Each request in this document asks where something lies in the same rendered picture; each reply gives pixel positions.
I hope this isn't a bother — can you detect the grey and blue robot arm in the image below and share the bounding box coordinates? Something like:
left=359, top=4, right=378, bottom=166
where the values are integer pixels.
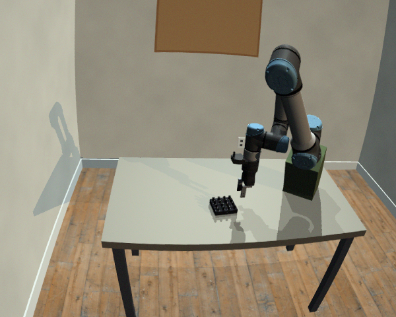
left=244, top=44, right=322, bottom=170

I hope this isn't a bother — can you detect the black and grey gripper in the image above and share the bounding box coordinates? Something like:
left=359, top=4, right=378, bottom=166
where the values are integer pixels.
left=231, top=149, right=261, bottom=198

